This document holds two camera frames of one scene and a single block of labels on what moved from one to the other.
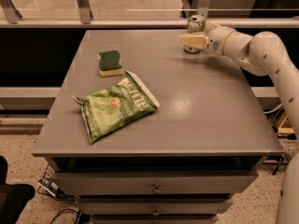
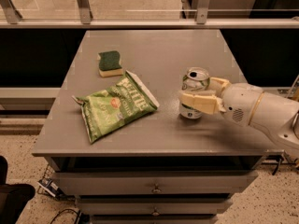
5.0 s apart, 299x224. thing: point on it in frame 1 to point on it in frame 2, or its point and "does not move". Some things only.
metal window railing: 10,18 does not move
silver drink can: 196,24 to 194,78
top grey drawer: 144,183 does not move
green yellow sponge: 109,64 does not move
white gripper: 216,40 to 240,103
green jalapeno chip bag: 116,107 does not move
